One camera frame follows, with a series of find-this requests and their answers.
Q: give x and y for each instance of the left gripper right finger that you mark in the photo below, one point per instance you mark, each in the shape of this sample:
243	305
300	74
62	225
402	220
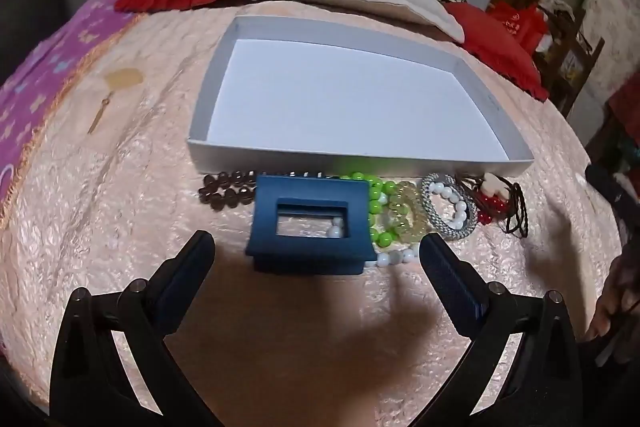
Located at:
542	385

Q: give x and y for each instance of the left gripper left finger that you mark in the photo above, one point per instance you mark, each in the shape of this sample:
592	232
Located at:
89	385

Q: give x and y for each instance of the blue plastic hair claw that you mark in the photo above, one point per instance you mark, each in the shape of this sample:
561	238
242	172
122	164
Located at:
310	226

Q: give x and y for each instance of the person right hand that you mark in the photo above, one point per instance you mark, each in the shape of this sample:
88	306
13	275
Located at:
620	294

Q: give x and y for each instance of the pink quilted bedspread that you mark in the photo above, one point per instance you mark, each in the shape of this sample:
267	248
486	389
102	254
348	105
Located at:
100	211

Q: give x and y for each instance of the purple patterned sheet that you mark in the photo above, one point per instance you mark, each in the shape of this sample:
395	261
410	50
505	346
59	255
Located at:
38	85

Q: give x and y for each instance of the small yellow tag pendant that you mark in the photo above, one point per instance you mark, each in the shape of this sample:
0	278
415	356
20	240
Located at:
118	80

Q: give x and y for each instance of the wooden chair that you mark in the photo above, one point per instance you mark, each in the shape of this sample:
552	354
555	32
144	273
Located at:
566	66

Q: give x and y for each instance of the white shallow cardboard tray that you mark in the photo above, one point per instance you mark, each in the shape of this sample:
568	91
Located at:
284	94

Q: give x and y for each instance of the red ruffled cushion right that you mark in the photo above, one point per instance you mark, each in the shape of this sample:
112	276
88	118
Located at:
492	44

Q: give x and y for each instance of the red shopping bag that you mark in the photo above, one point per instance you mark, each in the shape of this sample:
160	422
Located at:
527	26

